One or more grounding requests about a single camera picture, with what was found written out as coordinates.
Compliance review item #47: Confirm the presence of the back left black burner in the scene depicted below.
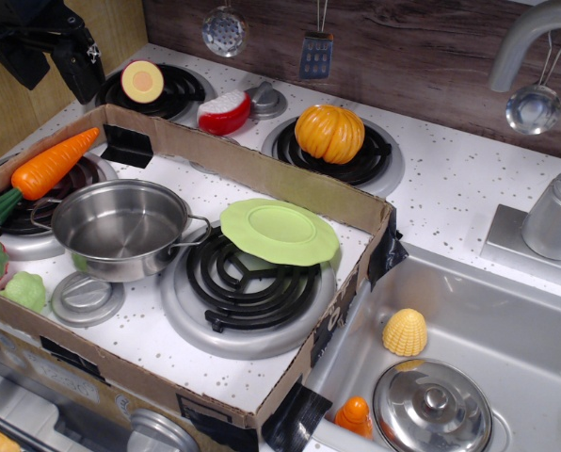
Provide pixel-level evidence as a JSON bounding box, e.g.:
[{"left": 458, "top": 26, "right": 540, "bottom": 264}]
[{"left": 90, "top": 64, "right": 216, "bottom": 127}]

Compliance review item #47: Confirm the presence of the back right black burner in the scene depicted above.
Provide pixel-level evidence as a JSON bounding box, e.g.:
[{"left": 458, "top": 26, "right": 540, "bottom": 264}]
[{"left": 261, "top": 118, "right": 405, "bottom": 198}]

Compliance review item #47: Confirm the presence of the grey stove knob front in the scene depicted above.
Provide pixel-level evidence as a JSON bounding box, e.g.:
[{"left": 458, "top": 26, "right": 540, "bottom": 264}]
[{"left": 51, "top": 272, "right": 125, "bottom": 328}]

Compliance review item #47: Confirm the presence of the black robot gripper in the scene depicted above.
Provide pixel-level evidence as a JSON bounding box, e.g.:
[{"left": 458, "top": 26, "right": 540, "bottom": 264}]
[{"left": 0, "top": 1, "right": 105, "bottom": 105}]

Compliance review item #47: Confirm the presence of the orange toy carrot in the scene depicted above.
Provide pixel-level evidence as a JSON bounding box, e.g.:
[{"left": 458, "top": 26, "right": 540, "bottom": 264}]
[{"left": 0, "top": 127, "right": 100, "bottom": 224}]

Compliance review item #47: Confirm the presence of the hanging metal spatula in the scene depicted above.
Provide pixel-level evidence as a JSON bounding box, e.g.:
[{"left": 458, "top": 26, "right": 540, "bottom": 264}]
[{"left": 298, "top": 1, "right": 334, "bottom": 80}]

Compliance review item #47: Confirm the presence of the orange toy pumpkin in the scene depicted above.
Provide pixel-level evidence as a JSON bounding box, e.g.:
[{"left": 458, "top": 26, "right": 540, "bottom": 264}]
[{"left": 294, "top": 105, "right": 365, "bottom": 165}]

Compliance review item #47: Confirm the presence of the halved toy peach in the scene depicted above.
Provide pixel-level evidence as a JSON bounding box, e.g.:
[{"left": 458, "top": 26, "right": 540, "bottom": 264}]
[{"left": 120, "top": 60, "right": 165, "bottom": 104}]

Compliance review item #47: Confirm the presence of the light green plastic plate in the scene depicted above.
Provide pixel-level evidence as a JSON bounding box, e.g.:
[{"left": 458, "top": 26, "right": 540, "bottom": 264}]
[{"left": 220, "top": 199, "right": 340, "bottom": 266}]

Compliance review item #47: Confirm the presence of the brown cardboard fence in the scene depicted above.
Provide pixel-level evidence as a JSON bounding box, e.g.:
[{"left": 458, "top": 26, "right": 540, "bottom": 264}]
[{"left": 0, "top": 105, "right": 398, "bottom": 450}]

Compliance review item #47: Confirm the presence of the grey stove knob back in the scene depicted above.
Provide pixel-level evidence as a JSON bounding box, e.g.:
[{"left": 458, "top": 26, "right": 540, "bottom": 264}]
[{"left": 246, "top": 81, "right": 288, "bottom": 120}]

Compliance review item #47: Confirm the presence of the hanging metal ladle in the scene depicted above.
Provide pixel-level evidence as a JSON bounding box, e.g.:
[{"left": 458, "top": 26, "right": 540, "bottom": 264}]
[{"left": 505, "top": 31, "right": 561, "bottom": 136}]

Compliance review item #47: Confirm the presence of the grey toy faucet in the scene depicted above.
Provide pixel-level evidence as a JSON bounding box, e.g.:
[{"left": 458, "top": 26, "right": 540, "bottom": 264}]
[{"left": 479, "top": 0, "right": 561, "bottom": 289}]

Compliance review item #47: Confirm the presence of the small orange toy bottle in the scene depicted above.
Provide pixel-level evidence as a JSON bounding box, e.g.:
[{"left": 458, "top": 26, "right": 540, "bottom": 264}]
[{"left": 333, "top": 396, "right": 373, "bottom": 440}]

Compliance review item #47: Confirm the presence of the light green toy broccoli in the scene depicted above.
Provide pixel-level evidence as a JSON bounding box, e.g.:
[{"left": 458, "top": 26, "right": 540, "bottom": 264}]
[{"left": 0, "top": 271, "right": 46, "bottom": 313}]

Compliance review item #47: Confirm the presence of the hanging slotted spoon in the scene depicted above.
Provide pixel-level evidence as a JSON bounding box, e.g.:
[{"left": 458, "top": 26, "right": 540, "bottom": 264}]
[{"left": 201, "top": 1, "right": 249, "bottom": 58}]

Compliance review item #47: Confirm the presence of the front right black burner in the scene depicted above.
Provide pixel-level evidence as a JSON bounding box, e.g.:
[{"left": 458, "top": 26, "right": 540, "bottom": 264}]
[{"left": 161, "top": 224, "right": 336, "bottom": 360}]

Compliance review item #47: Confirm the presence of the grey stove knob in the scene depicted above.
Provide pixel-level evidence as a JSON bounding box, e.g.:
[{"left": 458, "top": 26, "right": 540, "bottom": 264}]
[
  {"left": 246, "top": 81, "right": 288, "bottom": 120},
  {"left": 51, "top": 272, "right": 125, "bottom": 328}
]

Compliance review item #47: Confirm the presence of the yellow toy corn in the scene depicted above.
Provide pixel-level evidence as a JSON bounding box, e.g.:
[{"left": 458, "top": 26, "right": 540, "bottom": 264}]
[{"left": 382, "top": 308, "right": 427, "bottom": 357}]

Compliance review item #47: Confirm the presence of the stainless steel pot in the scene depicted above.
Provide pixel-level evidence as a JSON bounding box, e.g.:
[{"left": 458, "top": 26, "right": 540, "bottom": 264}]
[{"left": 31, "top": 179, "right": 212, "bottom": 283}]

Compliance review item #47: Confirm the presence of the steel pot lid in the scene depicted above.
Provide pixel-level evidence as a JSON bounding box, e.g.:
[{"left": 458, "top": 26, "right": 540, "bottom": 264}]
[{"left": 373, "top": 360, "right": 493, "bottom": 451}]

